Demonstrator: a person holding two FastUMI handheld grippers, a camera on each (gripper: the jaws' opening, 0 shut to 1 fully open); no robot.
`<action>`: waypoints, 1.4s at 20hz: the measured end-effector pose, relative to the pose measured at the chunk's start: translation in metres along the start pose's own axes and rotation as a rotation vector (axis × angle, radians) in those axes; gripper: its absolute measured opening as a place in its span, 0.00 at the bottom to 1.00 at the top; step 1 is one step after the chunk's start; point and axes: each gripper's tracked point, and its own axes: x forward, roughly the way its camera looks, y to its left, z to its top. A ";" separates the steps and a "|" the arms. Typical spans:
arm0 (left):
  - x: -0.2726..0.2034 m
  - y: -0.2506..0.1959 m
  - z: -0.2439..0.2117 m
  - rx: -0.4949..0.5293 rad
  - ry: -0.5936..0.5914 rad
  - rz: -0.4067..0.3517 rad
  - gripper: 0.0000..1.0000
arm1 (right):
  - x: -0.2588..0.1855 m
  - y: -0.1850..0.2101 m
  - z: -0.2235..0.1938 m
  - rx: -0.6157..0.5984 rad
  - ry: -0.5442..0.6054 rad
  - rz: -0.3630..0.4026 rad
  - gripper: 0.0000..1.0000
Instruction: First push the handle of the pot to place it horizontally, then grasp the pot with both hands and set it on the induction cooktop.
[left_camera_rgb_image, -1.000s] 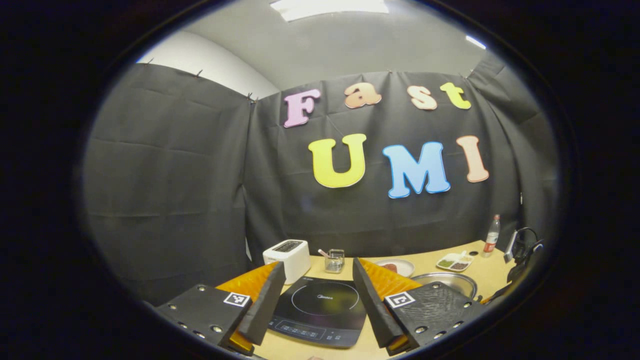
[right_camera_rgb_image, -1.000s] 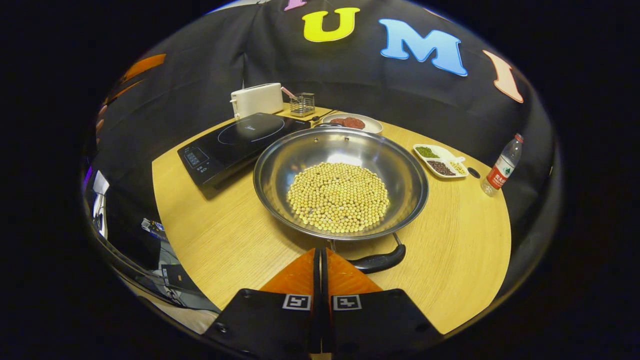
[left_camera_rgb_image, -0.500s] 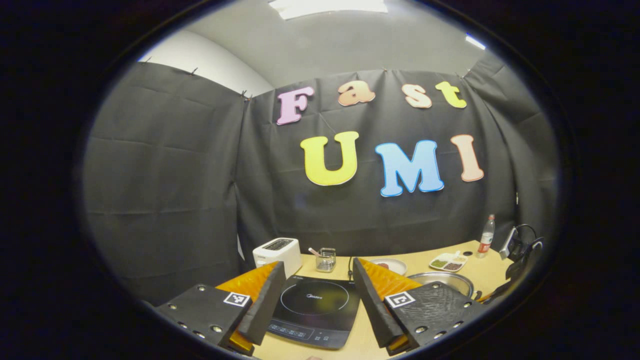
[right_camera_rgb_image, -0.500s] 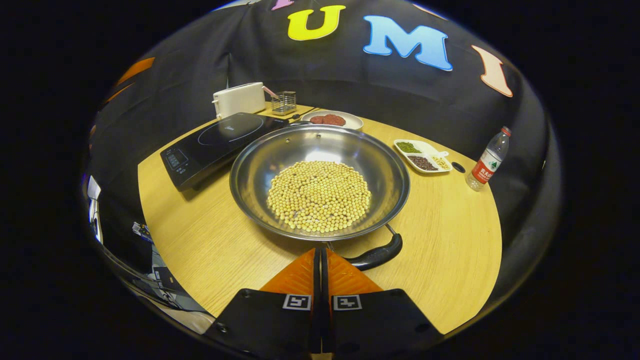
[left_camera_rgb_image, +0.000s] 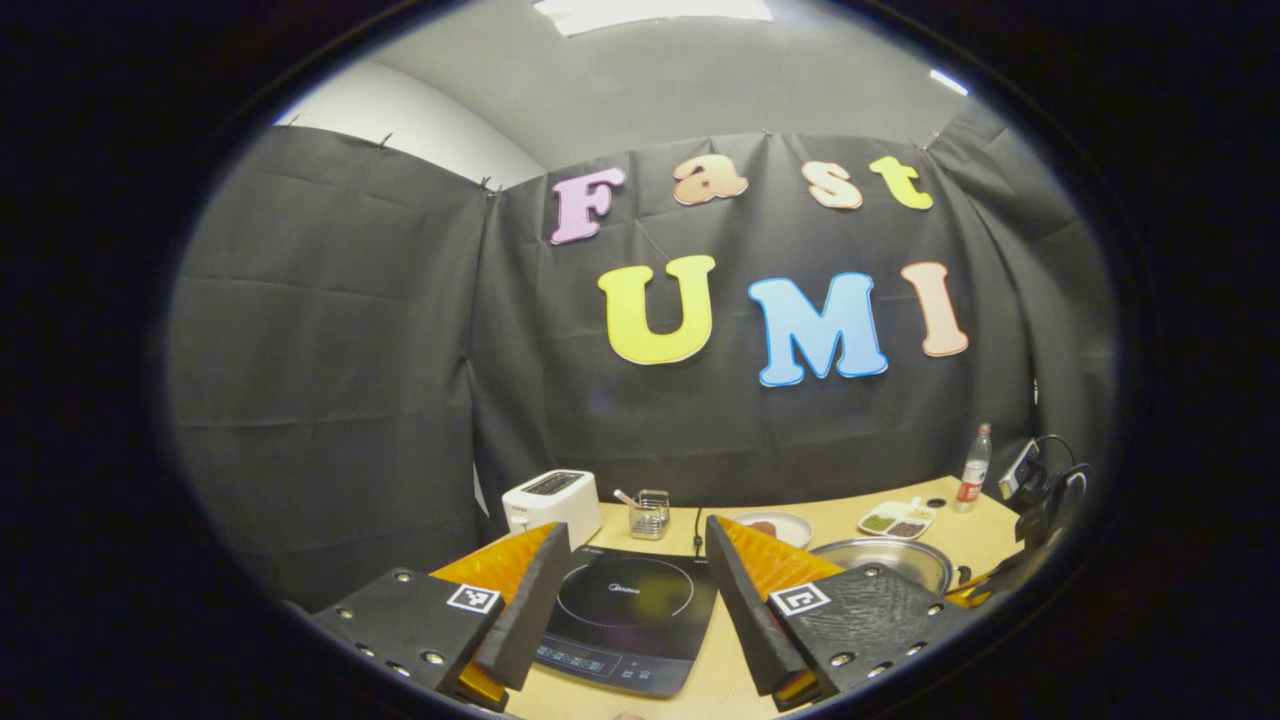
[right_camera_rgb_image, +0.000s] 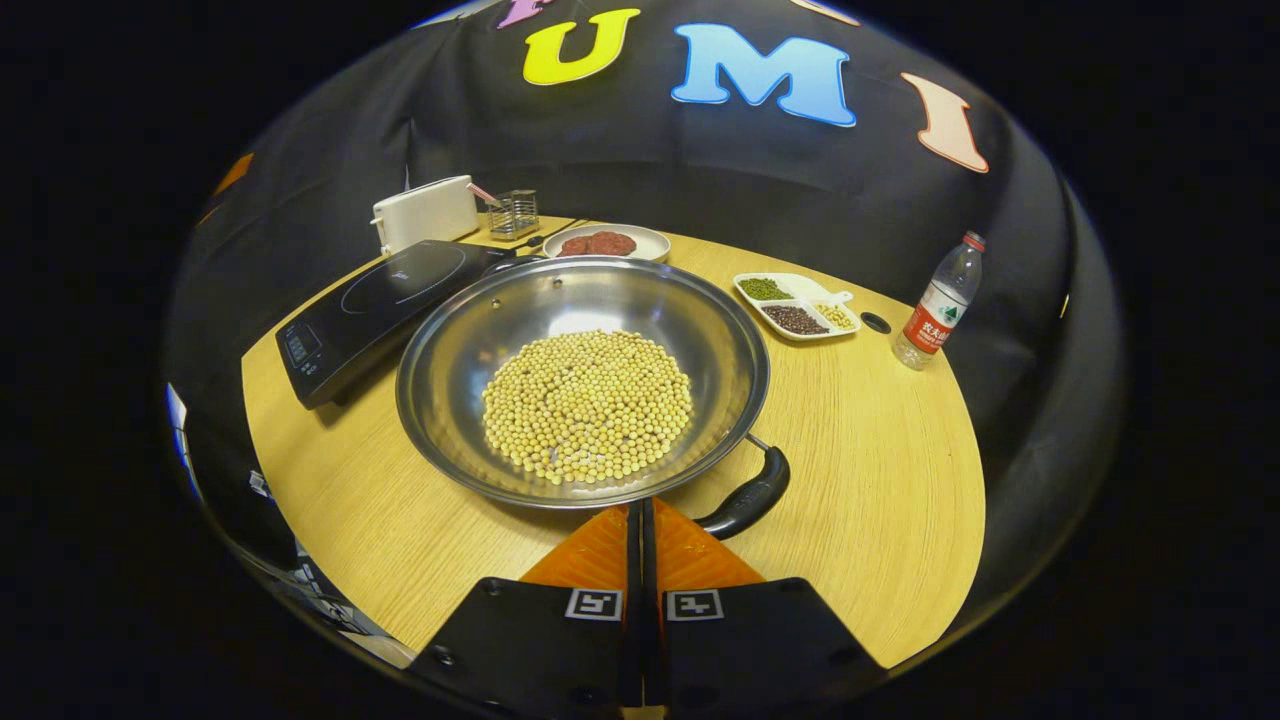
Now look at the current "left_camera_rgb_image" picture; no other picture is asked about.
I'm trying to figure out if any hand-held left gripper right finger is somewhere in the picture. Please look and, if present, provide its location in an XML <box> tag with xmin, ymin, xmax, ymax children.
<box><xmin>703</xmin><ymin>515</ymin><xmax>976</xmax><ymax>713</ymax></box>

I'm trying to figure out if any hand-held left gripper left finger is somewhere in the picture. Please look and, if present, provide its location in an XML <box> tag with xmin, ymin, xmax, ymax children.
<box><xmin>308</xmin><ymin>520</ymin><xmax>573</xmax><ymax>713</ymax></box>

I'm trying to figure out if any black induction cooktop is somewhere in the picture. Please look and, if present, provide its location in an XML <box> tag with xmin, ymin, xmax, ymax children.
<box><xmin>533</xmin><ymin>545</ymin><xmax>719</xmax><ymax>698</ymax></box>

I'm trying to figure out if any steel pot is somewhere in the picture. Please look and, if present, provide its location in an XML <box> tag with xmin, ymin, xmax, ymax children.
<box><xmin>810</xmin><ymin>537</ymin><xmax>973</xmax><ymax>598</ymax></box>

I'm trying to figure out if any clear water bottle red label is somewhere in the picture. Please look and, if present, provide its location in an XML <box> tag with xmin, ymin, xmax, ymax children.
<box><xmin>955</xmin><ymin>422</ymin><xmax>994</xmax><ymax>513</ymax></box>

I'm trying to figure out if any white round plate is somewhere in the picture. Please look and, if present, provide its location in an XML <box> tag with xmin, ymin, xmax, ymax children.
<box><xmin>733</xmin><ymin>511</ymin><xmax>814</xmax><ymax>549</ymax></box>

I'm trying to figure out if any white toaster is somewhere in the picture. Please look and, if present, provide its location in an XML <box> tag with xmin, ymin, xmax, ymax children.
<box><xmin>502</xmin><ymin>470</ymin><xmax>603</xmax><ymax>551</ymax></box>

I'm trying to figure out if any white divided dish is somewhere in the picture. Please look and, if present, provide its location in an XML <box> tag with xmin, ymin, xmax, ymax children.
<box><xmin>858</xmin><ymin>497</ymin><xmax>937</xmax><ymax>541</ymax></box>

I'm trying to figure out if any small wire basket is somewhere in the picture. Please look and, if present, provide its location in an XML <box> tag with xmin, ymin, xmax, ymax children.
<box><xmin>629</xmin><ymin>489</ymin><xmax>671</xmax><ymax>541</ymax></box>

